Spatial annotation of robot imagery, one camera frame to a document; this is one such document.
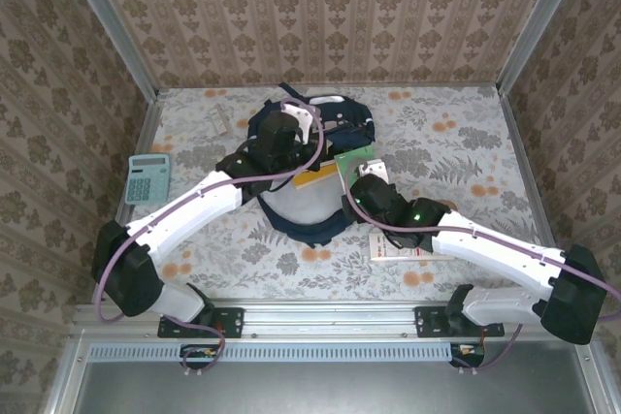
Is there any aluminium right side rail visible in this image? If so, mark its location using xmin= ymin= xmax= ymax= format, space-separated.
xmin=494 ymin=86 xmax=574 ymax=302

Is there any grey metal panel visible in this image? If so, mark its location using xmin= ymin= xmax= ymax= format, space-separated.
xmin=72 ymin=341 xmax=601 ymax=414

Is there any teal desk calculator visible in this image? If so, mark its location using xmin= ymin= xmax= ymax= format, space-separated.
xmin=124 ymin=152 xmax=173 ymax=206

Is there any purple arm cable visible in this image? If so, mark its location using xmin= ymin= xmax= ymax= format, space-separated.
xmin=93 ymin=97 xmax=327 ymax=377
xmin=343 ymin=156 xmax=621 ymax=377

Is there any aluminium left frame post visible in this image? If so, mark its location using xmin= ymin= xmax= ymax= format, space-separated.
xmin=56 ymin=0 xmax=160 ymax=101

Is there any yellow book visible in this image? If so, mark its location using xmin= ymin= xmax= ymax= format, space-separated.
xmin=291 ymin=162 xmax=342 ymax=191

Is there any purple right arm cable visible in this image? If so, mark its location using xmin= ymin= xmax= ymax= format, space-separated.
xmin=343 ymin=156 xmax=621 ymax=377

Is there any aluminium right frame post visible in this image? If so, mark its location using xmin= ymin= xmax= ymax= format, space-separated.
xmin=496 ymin=0 xmax=592 ymax=95

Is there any green notebook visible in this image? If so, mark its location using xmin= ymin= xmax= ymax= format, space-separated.
xmin=333 ymin=143 xmax=377 ymax=190

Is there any grey slotted cable duct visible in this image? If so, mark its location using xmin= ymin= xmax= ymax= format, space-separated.
xmin=88 ymin=341 xmax=455 ymax=364

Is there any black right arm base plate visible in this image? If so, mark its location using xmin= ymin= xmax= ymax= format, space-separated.
xmin=413 ymin=305 xmax=507 ymax=339

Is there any aluminium left side rail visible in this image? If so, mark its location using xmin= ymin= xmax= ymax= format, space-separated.
xmin=92 ymin=91 xmax=160 ymax=306

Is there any small white box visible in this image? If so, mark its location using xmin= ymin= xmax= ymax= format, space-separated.
xmin=209 ymin=107 xmax=230 ymax=137

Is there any white red booklet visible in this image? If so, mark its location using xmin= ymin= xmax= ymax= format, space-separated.
xmin=367 ymin=231 xmax=455 ymax=263

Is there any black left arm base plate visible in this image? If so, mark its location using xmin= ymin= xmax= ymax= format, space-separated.
xmin=157 ymin=306 xmax=245 ymax=339

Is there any navy blue student backpack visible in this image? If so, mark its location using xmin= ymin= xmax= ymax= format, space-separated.
xmin=246 ymin=82 xmax=377 ymax=248

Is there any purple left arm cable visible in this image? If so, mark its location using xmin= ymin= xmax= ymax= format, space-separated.
xmin=93 ymin=97 xmax=327 ymax=377

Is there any aluminium frame post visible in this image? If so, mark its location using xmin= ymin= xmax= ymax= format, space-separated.
xmin=496 ymin=0 xmax=592 ymax=95
xmin=56 ymin=0 xmax=160 ymax=101

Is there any aluminium front frame rail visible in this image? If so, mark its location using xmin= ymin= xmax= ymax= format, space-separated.
xmin=70 ymin=303 xmax=596 ymax=339

